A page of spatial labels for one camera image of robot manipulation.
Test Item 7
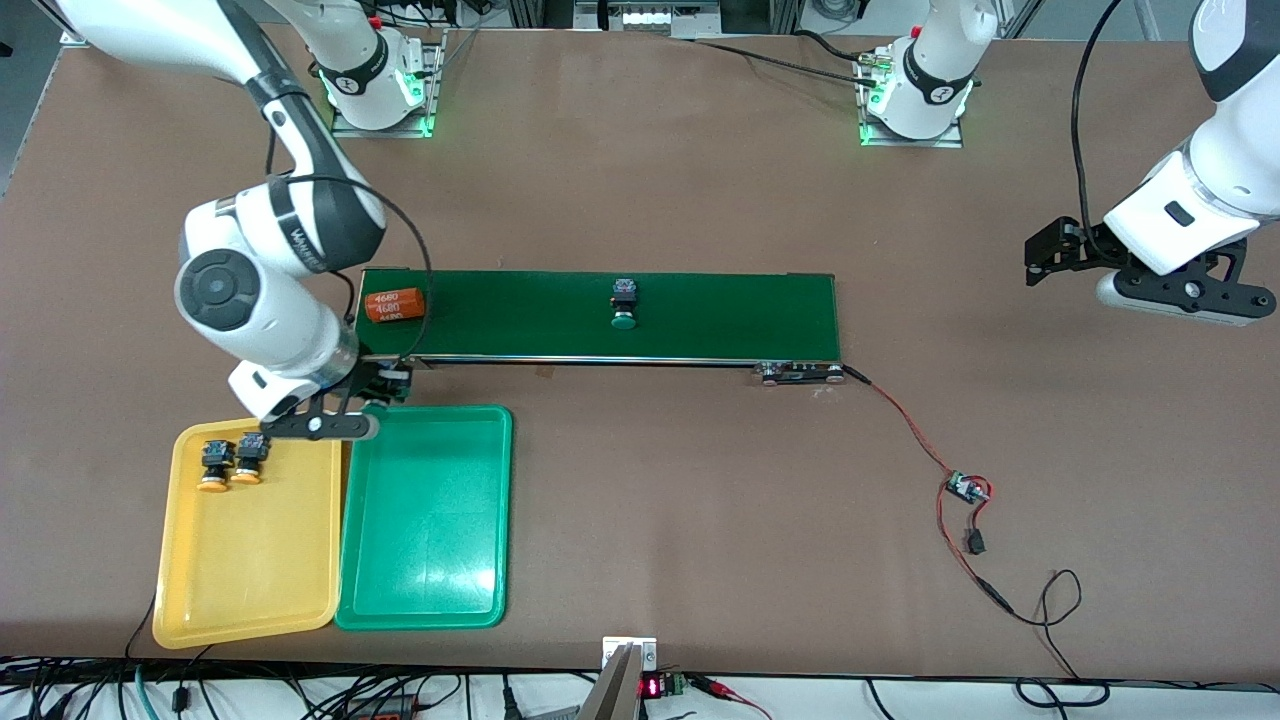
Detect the orange 4680 cylinder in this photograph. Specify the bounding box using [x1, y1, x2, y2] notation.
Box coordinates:
[362, 287, 428, 327]

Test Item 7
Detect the yellow push button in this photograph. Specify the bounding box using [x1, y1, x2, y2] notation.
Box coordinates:
[231, 432, 271, 487]
[195, 438, 232, 494]

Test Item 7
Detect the green plastic tray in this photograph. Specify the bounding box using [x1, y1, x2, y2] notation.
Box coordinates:
[335, 405, 514, 631]

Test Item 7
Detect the yellow plastic tray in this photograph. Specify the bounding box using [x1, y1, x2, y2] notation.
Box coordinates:
[153, 410, 344, 649]

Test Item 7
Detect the green conveyor belt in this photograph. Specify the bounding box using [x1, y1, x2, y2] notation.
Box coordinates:
[347, 268, 846, 386]

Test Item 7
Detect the silver control box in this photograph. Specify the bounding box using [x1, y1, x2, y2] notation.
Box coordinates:
[573, 0, 723, 39]

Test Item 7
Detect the red clip lead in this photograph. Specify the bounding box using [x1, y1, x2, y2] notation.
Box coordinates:
[690, 675, 773, 720]

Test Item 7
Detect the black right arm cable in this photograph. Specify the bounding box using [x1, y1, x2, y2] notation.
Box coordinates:
[265, 130, 435, 371]

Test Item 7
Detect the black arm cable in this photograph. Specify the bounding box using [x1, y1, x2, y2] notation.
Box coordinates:
[265, 130, 435, 371]
[1068, 0, 1126, 236]

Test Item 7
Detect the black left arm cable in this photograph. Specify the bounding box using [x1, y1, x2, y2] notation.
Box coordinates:
[1068, 0, 1126, 236]

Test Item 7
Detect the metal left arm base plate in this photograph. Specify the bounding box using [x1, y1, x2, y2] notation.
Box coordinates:
[858, 50, 966, 149]

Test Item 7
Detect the red and black wire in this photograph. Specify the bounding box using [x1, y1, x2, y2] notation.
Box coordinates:
[843, 363, 1016, 616]

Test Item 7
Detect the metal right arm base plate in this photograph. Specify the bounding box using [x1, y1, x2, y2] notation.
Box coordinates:
[330, 28, 448, 139]

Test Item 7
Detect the black cable on table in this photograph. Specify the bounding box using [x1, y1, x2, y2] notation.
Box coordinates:
[690, 30, 881, 89]

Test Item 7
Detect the thin black looped cable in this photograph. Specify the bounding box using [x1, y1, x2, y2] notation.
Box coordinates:
[1010, 570, 1111, 706]

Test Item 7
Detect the silver camera stand bracket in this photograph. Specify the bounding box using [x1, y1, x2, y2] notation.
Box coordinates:
[580, 636, 661, 720]

